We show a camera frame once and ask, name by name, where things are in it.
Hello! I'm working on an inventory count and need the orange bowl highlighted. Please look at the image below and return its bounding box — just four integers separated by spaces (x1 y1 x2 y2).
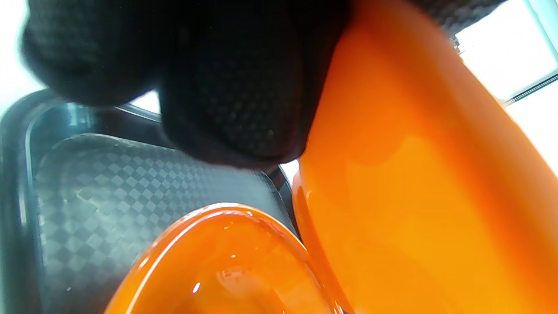
104 203 345 314
292 0 558 314

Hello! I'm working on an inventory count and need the black tray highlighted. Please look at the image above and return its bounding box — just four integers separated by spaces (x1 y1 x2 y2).
0 89 301 314

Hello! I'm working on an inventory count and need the person's left hand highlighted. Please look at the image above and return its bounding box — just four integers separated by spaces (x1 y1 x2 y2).
20 0 506 171

